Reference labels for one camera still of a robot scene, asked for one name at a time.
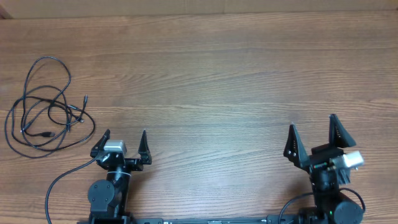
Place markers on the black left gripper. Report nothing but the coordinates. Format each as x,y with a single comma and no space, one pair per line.
137,164

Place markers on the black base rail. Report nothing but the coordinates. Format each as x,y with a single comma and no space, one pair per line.
270,219

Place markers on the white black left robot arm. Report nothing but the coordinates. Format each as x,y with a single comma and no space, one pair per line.
108,197

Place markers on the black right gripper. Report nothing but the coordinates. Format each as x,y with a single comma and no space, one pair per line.
319,158

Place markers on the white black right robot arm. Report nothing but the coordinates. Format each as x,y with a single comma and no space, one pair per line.
339,204

